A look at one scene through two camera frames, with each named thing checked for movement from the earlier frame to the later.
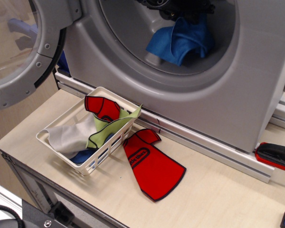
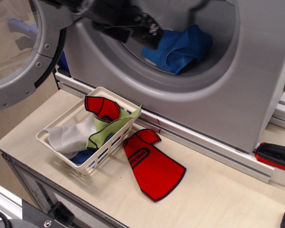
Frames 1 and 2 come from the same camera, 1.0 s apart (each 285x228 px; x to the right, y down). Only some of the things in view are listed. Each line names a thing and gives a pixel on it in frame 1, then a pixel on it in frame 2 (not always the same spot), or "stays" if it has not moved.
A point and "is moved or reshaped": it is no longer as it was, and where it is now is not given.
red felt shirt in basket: x=105 y=109 stays
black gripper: x=193 y=10 to x=124 y=19
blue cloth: x=172 y=42 is moved or reshaped
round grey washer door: x=28 y=38 stays
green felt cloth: x=104 y=128 stays
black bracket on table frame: x=62 y=213 stays
